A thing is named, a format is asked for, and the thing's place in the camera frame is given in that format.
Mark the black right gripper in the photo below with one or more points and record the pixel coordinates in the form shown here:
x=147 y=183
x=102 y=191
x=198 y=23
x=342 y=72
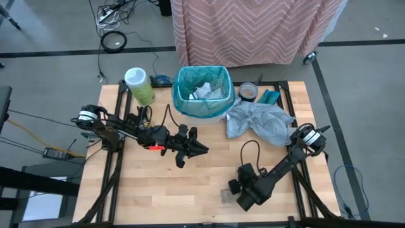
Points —
x=253 y=190

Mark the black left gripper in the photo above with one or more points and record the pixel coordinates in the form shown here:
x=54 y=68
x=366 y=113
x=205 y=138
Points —
x=172 y=141

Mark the teal plastic trash bag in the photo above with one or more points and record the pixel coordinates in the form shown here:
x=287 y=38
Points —
x=190 y=107

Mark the white paper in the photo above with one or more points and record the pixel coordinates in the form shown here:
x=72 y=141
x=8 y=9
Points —
x=204 y=91

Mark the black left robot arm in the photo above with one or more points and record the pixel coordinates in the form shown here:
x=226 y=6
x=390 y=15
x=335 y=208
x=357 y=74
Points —
x=126 y=130

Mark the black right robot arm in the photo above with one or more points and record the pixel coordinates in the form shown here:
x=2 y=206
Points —
x=284 y=161

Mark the white plastic trash bin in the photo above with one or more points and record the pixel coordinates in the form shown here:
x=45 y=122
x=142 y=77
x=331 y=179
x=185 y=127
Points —
x=202 y=121

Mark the red tape strip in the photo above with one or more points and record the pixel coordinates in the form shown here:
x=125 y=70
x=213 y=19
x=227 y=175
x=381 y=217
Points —
x=156 y=147

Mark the black and yellow glove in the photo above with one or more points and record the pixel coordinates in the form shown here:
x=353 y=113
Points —
x=142 y=114

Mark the grey crumpled cloth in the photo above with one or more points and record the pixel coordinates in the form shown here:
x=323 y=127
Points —
x=259 y=123

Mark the teal folded cloth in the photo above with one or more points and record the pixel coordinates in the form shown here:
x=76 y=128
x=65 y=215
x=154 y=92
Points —
x=269 y=97

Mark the pink chevron cloth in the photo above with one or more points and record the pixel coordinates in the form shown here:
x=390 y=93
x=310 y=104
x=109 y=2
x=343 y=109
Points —
x=253 y=31

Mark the black box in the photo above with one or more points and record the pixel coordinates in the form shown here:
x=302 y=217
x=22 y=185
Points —
x=165 y=8

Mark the cart caster wheel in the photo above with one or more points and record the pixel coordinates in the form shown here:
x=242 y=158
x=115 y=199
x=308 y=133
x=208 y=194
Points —
x=310 y=57

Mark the white power strip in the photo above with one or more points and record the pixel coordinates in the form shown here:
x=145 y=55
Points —
x=106 y=15

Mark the black beam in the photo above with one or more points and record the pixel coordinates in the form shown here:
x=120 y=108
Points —
x=38 y=183

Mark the white panel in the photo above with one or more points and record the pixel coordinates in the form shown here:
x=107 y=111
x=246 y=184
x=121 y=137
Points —
x=44 y=207

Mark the black tripod leg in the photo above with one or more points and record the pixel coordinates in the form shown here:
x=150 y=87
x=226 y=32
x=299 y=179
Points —
x=11 y=19

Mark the black aluminium frame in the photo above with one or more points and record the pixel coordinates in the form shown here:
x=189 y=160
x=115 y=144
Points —
x=109 y=177

